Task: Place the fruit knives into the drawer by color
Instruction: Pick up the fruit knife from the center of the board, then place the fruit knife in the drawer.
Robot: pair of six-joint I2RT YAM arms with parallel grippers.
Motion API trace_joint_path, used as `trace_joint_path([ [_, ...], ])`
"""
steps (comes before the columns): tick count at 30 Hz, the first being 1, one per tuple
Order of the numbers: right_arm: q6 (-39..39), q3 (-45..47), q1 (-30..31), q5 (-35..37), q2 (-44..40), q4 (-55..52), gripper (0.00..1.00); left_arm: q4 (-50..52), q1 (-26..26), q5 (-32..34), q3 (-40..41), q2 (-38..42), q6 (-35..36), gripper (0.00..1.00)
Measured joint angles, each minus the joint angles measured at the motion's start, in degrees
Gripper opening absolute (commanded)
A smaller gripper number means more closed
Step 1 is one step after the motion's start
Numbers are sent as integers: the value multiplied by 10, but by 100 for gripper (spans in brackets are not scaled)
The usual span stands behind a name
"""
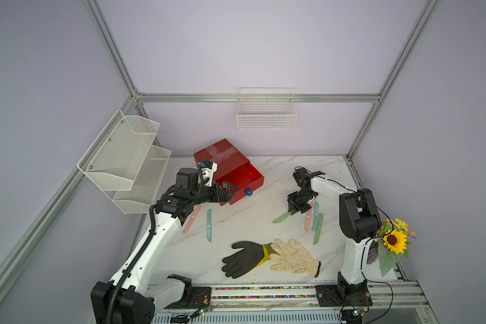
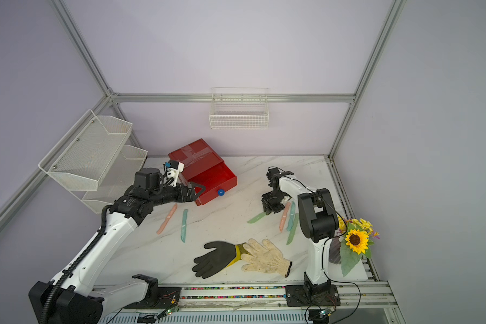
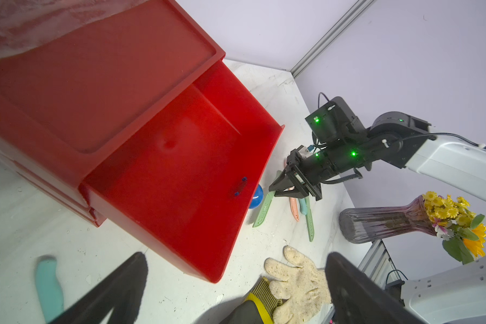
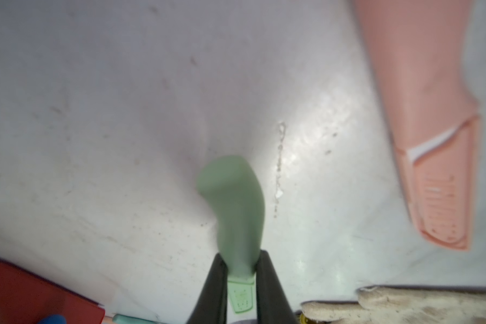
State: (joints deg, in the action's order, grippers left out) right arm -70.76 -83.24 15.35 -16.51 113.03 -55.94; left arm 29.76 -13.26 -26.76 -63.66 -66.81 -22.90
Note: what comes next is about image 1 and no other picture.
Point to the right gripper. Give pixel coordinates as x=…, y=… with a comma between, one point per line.
x=291, y=204

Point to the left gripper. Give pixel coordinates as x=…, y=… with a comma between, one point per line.
x=218, y=198

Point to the light green knife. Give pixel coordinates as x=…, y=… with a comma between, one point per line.
x=281, y=218
x=318, y=232

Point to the red top drawer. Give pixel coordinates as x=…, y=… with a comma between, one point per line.
x=246, y=177

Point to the teal knife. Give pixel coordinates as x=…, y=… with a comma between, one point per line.
x=316, y=214
x=209, y=229

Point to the red drawer cabinet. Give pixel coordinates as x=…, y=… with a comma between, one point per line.
x=229, y=160

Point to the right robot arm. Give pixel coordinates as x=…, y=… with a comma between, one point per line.
x=359, y=221

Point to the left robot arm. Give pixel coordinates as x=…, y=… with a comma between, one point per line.
x=125, y=297

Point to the pink knife right side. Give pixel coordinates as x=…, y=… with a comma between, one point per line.
x=308, y=219

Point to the pink knife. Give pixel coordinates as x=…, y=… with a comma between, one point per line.
x=191, y=220
x=308, y=219

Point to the pink knife left side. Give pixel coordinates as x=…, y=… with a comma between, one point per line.
x=191, y=220

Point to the white cotton glove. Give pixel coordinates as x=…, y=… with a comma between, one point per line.
x=292, y=257

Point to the black yellow work glove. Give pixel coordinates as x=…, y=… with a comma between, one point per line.
x=248, y=255

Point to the lower white mesh shelf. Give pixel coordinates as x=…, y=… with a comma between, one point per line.
x=146, y=184

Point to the white mesh shelf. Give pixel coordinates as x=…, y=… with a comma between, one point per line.
x=146, y=184
x=115, y=158

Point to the sunflower bouquet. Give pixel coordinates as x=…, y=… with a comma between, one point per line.
x=393, y=243

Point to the upper white mesh shelf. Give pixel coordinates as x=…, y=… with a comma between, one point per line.
x=115, y=158

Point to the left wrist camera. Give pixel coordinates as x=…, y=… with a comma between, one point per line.
x=207, y=170

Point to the white wire wall basket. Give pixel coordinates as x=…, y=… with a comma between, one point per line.
x=265, y=109

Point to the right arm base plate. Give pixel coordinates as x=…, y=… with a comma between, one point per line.
x=336, y=295

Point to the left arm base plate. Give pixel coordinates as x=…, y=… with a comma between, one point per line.
x=193, y=298

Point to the aluminium mounting rail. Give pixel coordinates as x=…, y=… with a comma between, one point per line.
x=396, y=302

